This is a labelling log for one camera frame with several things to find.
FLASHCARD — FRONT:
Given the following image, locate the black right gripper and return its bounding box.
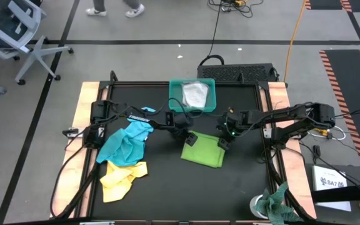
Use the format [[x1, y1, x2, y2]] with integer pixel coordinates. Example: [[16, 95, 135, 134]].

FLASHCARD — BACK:
[[216, 109, 259, 151]]

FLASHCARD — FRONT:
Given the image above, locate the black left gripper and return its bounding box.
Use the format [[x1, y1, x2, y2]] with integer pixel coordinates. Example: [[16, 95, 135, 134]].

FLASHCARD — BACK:
[[165, 110, 199, 148]]

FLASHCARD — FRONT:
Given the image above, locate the green microfiber towel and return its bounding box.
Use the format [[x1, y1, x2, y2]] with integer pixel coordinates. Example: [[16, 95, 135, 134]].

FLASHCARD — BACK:
[[180, 130, 227, 169]]

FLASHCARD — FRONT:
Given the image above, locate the white waffle-weave towel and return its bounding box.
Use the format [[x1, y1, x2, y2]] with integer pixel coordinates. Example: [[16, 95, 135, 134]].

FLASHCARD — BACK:
[[181, 81, 210, 109]]

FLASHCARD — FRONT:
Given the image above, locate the blue microfiber towel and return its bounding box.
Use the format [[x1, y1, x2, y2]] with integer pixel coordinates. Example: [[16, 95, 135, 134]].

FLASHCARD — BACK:
[[96, 106, 157, 168]]

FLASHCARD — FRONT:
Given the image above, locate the yellow microfiber towel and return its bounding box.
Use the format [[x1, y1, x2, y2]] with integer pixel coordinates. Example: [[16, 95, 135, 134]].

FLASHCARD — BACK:
[[99, 160, 149, 203]]

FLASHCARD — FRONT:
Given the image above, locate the teal plastic bin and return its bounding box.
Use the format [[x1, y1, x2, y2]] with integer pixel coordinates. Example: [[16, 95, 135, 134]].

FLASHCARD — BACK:
[[167, 77, 217, 113]]

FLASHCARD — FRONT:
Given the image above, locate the white plant pot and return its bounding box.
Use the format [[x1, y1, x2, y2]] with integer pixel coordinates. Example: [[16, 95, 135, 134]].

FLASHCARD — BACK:
[[249, 194, 270, 220]]

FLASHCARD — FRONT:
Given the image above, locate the black perforated computer case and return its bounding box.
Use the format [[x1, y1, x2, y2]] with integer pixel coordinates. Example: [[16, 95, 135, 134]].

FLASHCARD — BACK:
[[196, 62, 278, 84]]

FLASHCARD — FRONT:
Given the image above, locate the wooden table side board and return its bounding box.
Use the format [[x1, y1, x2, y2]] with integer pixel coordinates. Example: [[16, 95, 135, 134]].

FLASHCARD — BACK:
[[49, 81, 101, 219], [266, 81, 318, 220]]

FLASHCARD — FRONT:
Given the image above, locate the green artificial plant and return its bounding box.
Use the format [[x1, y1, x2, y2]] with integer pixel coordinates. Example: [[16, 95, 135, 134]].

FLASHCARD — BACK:
[[254, 181, 304, 225]]

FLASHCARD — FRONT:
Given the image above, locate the white printed paper sign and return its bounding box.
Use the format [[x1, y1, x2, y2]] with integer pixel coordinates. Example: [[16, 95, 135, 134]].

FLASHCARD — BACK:
[[311, 164, 353, 213]]

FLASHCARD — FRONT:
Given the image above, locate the black striped floor mat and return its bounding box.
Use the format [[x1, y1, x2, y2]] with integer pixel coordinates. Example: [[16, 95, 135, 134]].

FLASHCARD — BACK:
[[304, 0, 360, 13], [319, 49, 360, 184]]

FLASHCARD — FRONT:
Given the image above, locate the person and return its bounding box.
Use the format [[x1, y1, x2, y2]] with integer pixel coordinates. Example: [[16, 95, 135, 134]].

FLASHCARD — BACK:
[[85, 0, 146, 19]]

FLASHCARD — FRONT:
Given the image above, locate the grey office chair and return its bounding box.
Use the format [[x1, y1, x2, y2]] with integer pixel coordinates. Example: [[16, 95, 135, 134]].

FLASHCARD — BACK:
[[0, 0, 74, 86]]

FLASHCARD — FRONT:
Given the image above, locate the thin black cable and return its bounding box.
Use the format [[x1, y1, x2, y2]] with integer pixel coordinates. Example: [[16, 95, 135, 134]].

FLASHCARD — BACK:
[[198, 0, 225, 67]]

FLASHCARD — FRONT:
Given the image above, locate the white cable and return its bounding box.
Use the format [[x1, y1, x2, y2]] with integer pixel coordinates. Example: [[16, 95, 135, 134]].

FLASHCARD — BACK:
[[307, 124, 347, 141]]

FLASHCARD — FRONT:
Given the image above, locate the yellow extension cable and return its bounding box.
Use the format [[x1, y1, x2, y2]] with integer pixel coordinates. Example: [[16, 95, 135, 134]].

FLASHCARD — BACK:
[[283, 0, 308, 83]]

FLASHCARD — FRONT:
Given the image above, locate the tangled black cable bundle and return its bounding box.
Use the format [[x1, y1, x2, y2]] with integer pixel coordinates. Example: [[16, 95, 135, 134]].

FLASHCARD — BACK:
[[207, 0, 264, 19]]

